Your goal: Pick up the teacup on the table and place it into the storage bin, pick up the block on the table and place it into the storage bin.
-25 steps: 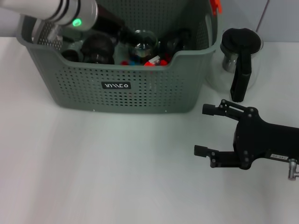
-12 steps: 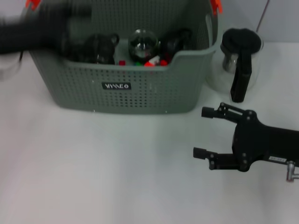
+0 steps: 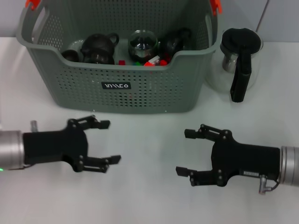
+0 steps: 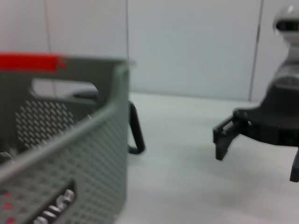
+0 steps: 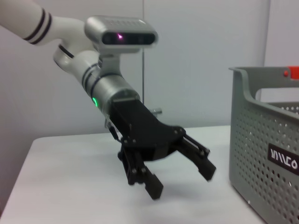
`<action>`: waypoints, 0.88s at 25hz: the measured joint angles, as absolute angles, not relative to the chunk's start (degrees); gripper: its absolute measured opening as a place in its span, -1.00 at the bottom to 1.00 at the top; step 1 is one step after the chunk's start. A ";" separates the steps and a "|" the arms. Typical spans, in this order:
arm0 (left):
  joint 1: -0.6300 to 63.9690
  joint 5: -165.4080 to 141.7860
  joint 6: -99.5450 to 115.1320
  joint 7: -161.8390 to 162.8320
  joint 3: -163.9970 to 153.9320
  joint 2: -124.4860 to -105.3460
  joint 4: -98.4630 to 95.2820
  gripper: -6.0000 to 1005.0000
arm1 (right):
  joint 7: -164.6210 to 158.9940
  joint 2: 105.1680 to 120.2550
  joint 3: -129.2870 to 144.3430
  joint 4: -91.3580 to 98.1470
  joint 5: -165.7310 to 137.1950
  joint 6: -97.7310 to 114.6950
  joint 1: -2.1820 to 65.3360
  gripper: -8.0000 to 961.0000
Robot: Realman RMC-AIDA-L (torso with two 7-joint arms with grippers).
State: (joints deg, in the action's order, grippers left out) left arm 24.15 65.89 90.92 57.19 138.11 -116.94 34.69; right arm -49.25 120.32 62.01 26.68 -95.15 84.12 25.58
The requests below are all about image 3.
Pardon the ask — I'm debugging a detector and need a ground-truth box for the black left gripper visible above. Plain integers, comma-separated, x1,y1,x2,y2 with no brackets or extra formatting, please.
22,115,121,174

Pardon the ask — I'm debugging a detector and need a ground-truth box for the black clay teapot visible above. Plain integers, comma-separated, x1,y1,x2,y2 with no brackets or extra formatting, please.
80,33,120,56

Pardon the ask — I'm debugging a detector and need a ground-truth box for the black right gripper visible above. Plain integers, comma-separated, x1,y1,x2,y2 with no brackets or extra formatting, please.
175,124,281,187

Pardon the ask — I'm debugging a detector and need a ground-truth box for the dark right wrist cable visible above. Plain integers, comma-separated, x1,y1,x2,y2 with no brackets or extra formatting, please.
266,178,281,190

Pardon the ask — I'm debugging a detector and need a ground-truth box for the small black clay cup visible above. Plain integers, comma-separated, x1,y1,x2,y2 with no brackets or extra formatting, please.
61,49,80,63

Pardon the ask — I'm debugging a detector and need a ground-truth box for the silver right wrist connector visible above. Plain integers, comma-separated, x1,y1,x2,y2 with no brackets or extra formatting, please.
258,175,269,194

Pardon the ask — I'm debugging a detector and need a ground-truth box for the glass pitcher black handle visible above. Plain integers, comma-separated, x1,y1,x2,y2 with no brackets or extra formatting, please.
205,27,263,103

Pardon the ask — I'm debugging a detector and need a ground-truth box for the grey perforated storage bin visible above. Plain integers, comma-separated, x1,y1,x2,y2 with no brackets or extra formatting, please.
15,0,222,114

